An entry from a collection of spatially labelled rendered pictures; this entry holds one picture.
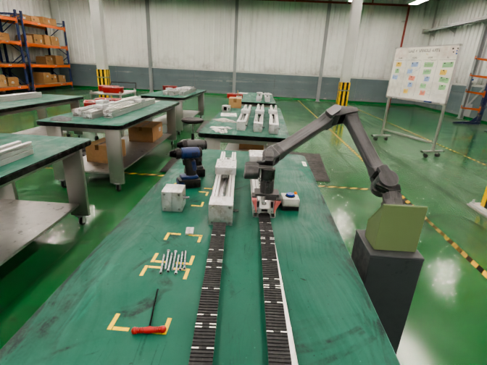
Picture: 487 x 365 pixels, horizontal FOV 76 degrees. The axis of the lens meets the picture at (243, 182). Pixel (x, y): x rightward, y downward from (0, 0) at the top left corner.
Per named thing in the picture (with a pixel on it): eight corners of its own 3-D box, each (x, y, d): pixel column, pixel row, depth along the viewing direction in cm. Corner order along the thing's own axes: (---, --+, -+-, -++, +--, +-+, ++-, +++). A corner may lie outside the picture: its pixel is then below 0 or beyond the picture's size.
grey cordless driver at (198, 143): (206, 177, 187) (207, 141, 179) (173, 178, 182) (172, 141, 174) (205, 173, 193) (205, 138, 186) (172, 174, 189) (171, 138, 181)
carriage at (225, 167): (235, 179, 168) (235, 167, 165) (214, 179, 167) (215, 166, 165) (235, 170, 183) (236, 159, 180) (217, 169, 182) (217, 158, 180)
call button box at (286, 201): (298, 211, 148) (300, 199, 146) (277, 210, 147) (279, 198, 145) (296, 204, 155) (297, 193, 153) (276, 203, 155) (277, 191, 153)
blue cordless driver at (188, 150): (203, 187, 171) (203, 148, 163) (166, 191, 163) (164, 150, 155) (198, 182, 177) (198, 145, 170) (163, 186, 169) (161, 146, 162)
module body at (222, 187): (232, 216, 139) (233, 198, 137) (210, 215, 139) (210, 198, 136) (235, 164, 215) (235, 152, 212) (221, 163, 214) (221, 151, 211)
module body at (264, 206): (275, 218, 140) (276, 200, 137) (252, 216, 140) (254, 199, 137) (263, 165, 215) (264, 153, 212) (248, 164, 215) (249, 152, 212)
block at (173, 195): (187, 212, 141) (187, 193, 138) (161, 211, 141) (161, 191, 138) (190, 203, 150) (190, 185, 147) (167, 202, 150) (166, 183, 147)
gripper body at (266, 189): (254, 192, 135) (255, 175, 133) (277, 193, 135) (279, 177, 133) (254, 198, 129) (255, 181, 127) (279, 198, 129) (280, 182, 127)
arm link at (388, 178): (356, 98, 141) (350, 113, 150) (327, 104, 139) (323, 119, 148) (403, 184, 120) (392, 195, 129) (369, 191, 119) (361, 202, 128)
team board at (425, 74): (369, 140, 709) (387, 46, 641) (388, 139, 723) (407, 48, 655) (422, 158, 574) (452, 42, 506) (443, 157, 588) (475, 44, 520)
